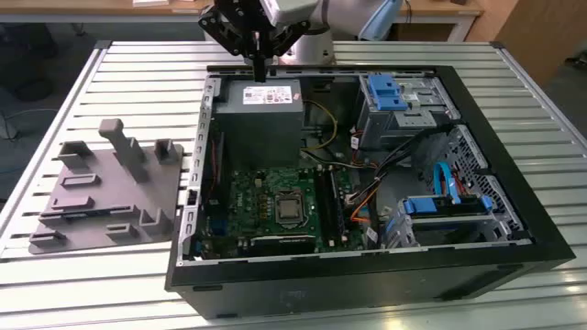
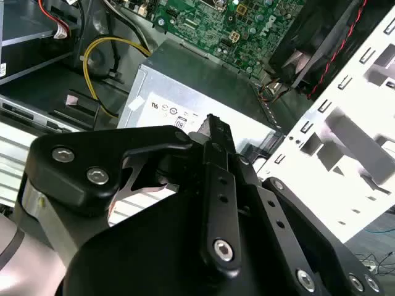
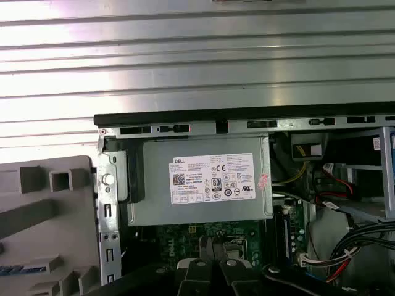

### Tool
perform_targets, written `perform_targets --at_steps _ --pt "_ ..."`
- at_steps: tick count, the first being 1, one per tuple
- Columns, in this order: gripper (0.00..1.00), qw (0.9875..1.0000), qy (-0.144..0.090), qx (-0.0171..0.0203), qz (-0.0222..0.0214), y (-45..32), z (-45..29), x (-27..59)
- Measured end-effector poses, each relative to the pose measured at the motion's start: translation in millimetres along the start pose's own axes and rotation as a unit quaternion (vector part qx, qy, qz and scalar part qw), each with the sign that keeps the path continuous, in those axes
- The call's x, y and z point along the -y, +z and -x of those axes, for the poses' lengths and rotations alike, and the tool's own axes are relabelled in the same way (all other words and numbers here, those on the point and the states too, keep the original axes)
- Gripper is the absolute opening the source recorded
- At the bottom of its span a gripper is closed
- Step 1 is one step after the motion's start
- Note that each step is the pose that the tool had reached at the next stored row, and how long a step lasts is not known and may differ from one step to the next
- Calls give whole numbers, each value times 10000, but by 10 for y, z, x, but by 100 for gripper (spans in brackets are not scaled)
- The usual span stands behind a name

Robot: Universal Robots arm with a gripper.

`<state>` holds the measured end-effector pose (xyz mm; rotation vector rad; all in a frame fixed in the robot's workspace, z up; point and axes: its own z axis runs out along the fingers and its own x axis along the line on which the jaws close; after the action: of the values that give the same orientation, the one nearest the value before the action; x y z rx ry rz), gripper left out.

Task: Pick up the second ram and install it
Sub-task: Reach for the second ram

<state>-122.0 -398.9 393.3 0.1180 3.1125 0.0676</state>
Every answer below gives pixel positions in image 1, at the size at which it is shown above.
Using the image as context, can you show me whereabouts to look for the black gripper finger link bars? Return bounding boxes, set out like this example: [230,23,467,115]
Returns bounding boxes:
[259,19,311,83]

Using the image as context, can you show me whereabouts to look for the black gripper finger wide plate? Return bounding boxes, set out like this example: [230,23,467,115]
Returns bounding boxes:
[198,4,262,83]

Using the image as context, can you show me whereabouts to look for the black RAM slot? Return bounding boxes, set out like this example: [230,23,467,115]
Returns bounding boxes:
[321,165,339,246]
[314,165,334,246]

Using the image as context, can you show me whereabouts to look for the installed RAM stick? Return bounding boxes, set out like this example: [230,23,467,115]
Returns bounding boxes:
[327,165,350,245]

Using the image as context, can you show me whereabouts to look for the blue drive latch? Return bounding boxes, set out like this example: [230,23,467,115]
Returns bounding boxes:
[369,74,410,111]

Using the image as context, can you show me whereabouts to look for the grey power supply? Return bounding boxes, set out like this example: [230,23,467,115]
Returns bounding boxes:
[214,79,307,169]

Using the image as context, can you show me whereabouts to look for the wooden desk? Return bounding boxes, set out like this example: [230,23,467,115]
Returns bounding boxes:
[0,0,486,42]

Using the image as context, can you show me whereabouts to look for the metal drive cage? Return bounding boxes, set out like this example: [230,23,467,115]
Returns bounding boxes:
[357,74,459,151]

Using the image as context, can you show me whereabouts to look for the black office chair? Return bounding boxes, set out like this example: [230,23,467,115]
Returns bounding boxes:
[0,22,60,102]

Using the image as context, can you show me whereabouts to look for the green motherboard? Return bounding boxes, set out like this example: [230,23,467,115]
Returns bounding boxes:
[205,164,369,259]

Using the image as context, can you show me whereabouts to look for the silver CPU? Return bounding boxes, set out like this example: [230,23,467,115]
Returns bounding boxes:
[275,198,302,221]

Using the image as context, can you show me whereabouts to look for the grey parts rack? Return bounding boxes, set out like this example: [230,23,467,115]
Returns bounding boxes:
[27,118,187,255]

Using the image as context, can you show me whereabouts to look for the CPU socket metal cover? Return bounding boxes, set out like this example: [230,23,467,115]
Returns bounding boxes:
[271,189,307,230]

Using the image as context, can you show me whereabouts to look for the brown wooden cabinet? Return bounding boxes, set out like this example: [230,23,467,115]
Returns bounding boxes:
[467,0,587,89]

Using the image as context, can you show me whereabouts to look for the hard disk in blue carrier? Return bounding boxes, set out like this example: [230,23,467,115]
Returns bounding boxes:
[403,195,493,216]

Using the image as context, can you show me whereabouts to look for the blue board connector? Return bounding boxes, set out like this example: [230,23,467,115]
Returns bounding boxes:
[210,219,230,239]

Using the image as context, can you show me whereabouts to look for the black graphics card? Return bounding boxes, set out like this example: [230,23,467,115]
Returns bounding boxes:
[250,233,318,257]

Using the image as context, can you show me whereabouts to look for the metal disk bay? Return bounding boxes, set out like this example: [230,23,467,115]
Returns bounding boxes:
[385,195,533,248]

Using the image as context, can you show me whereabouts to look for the black PC case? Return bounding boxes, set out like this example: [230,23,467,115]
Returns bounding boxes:
[165,63,577,320]

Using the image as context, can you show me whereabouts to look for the black cable bundle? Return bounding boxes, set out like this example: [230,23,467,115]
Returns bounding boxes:
[349,122,465,207]

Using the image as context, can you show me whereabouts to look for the orange yellow red wire bundle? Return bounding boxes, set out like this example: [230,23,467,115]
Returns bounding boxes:
[351,177,385,224]

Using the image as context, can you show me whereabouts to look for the blue SATA cable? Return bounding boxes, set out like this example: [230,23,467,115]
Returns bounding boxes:
[433,161,463,206]

